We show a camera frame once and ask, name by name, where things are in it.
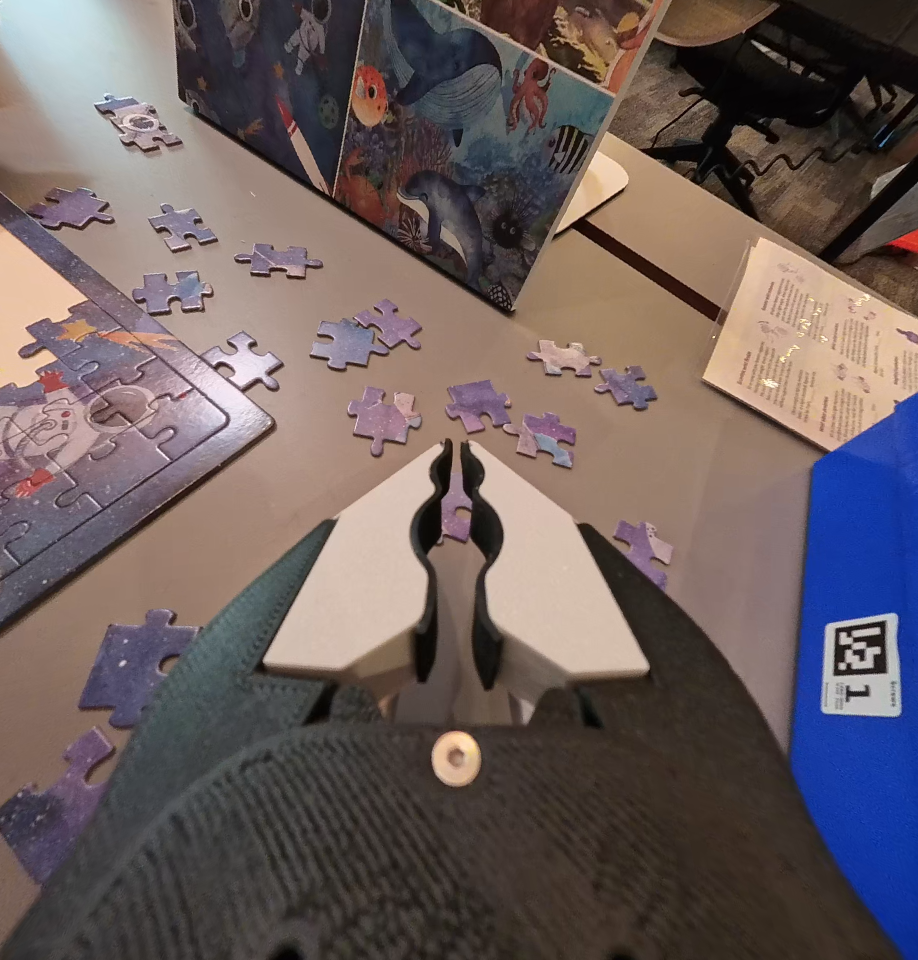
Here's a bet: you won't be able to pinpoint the scattered loose jigsaw pieces group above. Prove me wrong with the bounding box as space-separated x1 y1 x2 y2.
0 93 675 888

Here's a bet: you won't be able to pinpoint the single purple jigsaw puzzle piece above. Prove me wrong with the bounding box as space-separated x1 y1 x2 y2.
438 472 475 546

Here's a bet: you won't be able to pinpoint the joined jigsaw puzzle pieces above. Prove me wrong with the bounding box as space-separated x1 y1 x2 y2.
0 300 232 595

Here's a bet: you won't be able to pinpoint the blue box with square tag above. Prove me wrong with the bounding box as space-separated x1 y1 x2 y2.
789 381 918 960

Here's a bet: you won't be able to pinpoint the printed sea and space puzzle box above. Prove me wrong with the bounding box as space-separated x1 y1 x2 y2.
172 0 672 313

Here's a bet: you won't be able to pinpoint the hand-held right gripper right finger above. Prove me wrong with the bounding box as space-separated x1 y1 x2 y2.
458 440 651 723

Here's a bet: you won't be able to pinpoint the black office chair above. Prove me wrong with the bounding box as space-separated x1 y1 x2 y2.
637 0 869 205

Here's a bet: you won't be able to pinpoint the black table leg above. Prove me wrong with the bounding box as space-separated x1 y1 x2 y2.
819 93 918 265

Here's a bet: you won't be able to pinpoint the black coiled cable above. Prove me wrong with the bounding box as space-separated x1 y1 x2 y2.
755 138 831 181

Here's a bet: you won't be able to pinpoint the instruction sheet in clear holder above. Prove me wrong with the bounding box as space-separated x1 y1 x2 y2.
700 237 918 454

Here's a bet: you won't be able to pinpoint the dark blue puzzle frame tray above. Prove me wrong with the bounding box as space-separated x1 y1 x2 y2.
0 174 277 648

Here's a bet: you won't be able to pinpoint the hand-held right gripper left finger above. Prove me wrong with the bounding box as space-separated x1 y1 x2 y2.
262 441 454 723

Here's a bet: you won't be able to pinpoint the white rounded stand base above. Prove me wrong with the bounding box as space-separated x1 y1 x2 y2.
552 148 630 235

